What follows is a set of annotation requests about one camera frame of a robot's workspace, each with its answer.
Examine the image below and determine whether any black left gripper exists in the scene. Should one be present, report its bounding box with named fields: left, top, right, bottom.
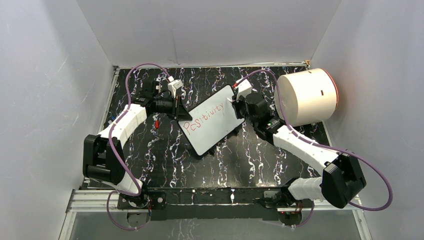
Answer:
left=154, top=95, right=193, bottom=122

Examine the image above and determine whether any small white whiteboard black frame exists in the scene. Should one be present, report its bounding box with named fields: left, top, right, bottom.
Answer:
left=177, top=84, right=245, bottom=156

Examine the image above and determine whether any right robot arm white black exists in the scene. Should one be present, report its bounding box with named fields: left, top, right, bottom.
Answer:
left=231, top=93, right=367, bottom=209

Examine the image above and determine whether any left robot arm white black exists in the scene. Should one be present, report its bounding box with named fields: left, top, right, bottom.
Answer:
left=82, top=77, right=192, bottom=208

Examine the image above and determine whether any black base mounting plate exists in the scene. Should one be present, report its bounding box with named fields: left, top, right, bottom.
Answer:
left=147, top=187, right=286, bottom=221

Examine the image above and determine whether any white cylindrical drum red rim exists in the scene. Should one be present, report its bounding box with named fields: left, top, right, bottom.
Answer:
left=274, top=68, right=339, bottom=127

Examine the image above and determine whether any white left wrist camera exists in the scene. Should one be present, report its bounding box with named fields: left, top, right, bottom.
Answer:
left=167, top=76, right=183, bottom=98

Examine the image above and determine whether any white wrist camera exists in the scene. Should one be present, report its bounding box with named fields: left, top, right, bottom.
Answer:
left=167, top=76, right=183, bottom=98
left=232, top=79, right=253, bottom=101

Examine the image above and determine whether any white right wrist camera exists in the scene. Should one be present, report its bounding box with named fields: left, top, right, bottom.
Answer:
left=232, top=79, right=253, bottom=101

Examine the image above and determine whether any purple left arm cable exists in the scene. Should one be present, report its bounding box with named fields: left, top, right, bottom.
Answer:
left=105, top=63, right=172, bottom=231

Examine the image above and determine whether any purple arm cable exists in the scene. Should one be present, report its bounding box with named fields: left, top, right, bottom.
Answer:
left=233, top=69, right=394, bottom=229
left=105, top=63, right=172, bottom=231

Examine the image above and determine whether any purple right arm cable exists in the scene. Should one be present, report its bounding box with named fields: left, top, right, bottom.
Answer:
left=233, top=69, right=394, bottom=229

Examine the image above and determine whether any aluminium front frame rail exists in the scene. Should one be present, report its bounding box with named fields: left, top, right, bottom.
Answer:
left=59, top=187, right=372, bottom=240

